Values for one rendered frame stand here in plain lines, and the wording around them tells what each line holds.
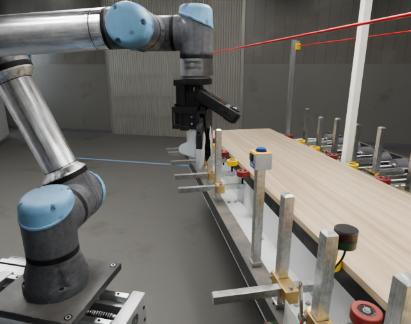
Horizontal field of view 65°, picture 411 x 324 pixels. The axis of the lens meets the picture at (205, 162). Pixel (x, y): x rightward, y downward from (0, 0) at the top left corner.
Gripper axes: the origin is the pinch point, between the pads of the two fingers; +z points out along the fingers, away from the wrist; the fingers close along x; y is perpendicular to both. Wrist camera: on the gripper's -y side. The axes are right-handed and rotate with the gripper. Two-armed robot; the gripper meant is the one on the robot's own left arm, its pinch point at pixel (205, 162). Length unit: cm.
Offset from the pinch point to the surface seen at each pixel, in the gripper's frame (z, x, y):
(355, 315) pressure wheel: 41, -4, -40
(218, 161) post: 34, -118, 19
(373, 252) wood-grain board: 42, -39, -53
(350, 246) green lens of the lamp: 21.2, -4.5, -36.7
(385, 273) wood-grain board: 42, -26, -54
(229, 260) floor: 132, -159, 16
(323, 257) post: 24.5, -3.3, -30.6
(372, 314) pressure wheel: 41, -5, -45
